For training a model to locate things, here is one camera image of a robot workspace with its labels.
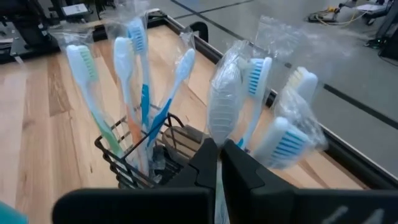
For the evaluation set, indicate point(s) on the teal white toothbrush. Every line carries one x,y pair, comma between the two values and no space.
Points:
261,74

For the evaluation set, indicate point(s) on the teal mouthwash bottle white cap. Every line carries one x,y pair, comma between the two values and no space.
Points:
11,214

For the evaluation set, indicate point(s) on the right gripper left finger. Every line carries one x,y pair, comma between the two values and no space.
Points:
140,207

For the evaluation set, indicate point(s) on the black table clamp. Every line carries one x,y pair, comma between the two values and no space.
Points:
203,29

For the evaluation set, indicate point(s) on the white printed booklet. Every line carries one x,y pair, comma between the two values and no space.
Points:
75,9

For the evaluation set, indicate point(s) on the green white toothbrush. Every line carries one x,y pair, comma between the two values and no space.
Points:
76,65
224,102

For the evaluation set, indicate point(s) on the blue white toothbrush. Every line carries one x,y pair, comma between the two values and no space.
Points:
136,37
280,140
185,67

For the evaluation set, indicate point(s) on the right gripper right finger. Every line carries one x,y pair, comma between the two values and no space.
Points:
295,207

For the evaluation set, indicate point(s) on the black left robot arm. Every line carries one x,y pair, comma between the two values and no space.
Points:
28,37

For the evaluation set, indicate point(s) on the orange white toothbrush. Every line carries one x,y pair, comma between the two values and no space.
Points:
124,62

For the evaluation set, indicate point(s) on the black equipment stand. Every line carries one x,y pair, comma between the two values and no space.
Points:
388,46

